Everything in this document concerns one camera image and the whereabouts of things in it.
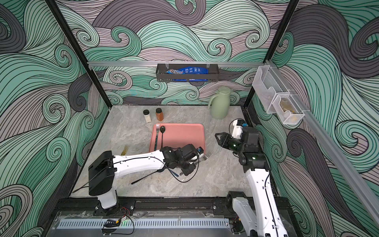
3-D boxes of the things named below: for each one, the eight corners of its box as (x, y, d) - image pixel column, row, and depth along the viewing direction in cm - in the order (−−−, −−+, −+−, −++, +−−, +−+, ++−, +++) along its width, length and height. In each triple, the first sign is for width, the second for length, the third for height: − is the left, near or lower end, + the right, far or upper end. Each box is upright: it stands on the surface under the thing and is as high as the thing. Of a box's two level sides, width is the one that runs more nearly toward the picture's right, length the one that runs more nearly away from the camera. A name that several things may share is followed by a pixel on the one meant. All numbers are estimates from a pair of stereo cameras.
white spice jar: (146, 122, 110) (143, 114, 103) (145, 117, 114) (143, 109, 107) (151, 122, 111) (149, 114, 104) (150, 117, 114) (148, 108, 107)
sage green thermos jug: (207, 119, 115) (211, 95, 96) (206, 110, 121) (209, 86, 102) (226, 119, 115) (234, 95, 96) (224, 110, 121) (231, 86, 102)
